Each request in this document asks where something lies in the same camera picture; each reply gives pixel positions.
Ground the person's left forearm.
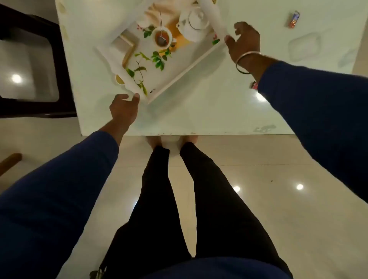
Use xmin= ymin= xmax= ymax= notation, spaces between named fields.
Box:
xmin=0 ymin=120 xmax=128 ymax=279

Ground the orange blue candy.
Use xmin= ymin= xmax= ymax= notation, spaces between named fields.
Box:
xmin=288 ymin=11 xmax=301 ymax=29

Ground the person's left hand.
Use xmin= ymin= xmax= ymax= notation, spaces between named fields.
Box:
xmin=109 ymin=93 xmax=141 ymax=129

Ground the person's right hand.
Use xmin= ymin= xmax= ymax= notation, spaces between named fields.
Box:
xmin=224 ymin=21 xmax=261 ymax=62

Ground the person's right forearm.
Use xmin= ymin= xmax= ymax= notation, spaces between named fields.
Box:
xmin=240 ymin=54 xmax=368 ymax=203

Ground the person's right leg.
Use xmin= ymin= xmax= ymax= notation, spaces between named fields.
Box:
xmin=179 ymin=135 xmax=292 ymax=279

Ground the person's blue shirt torso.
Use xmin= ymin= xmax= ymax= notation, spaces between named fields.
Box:
xmin=143 ymin=256 xmax=291 ymax=279

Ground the person's leg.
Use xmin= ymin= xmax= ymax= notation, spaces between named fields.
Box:
xmin=97 ymin=136 xmax=192 ymax=279
xmin=179 ymin=135 xmax=292 ymax=279

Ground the white leaf print tray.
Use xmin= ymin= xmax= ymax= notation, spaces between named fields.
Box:
xmin=96 ymin=0 xmax=228 ymax=105

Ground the person's left leg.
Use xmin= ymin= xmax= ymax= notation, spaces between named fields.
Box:
xmin=97 ymin=136 xmax=192 ymax=279

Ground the silver bangle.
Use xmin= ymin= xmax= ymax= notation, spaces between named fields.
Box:
xmin=235 ymin=51 xmax=262 ymax=75

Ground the dark brown stool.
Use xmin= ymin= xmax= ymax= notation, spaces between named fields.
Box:
xmin=0 ymin=4 xmax=77 ymax=119

